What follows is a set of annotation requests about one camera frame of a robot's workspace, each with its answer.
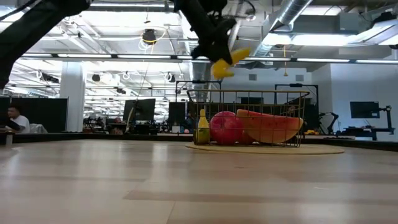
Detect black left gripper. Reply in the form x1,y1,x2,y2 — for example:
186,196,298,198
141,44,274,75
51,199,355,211
174,0,238,65

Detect black computer monitor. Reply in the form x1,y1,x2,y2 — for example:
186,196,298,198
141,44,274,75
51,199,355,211
169,101,187,127
123,98,156,122

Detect person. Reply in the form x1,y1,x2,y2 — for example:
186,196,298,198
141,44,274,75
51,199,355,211
0,105,31,134

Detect hanging yellow cord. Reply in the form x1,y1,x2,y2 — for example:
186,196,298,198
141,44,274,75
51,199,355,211
282,45,289,77

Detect wire basket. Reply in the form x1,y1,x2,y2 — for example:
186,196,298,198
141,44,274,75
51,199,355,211
186,89,310,147

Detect red apple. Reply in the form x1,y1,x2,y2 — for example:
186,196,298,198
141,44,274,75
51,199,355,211
210,111,245,146

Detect black monitor on arm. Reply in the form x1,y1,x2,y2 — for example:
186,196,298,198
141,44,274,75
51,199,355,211
349,101,381,119

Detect silver ventilation duct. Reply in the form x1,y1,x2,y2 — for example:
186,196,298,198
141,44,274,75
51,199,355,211
250,0,313,58

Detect yellow banana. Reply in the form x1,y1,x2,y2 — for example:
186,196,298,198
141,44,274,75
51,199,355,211
211,47,251,80
195,108,211,145

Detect white pillar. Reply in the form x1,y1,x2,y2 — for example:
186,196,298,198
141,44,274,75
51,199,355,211
59,60,86,133

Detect black monitor stand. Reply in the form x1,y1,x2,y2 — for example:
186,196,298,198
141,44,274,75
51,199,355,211
382,105,393,129

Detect black ceiling cable reel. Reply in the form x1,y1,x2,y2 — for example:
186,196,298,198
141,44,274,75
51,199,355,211
142,28,158,45

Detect black partition panel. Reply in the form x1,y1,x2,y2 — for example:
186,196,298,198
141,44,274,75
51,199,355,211
0,96,68,134

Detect black metal station frame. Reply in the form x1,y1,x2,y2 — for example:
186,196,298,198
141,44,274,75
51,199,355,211
175,80,222,103
274,83,320,103

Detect black aluminium frame rails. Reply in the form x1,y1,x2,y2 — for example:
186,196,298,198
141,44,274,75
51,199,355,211
310,136,398,152
0,133,94,146

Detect black desk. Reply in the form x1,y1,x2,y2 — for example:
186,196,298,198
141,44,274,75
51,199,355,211
341,126,396,141

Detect black frame crossbar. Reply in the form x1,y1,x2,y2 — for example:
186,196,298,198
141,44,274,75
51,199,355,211
118,133,194,143

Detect watermelon slice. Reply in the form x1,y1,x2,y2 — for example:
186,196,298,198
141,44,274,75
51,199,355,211
236,108,304,144

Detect long ceiling light strip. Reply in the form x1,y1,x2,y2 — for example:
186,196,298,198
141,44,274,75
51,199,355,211
21,52,398,64

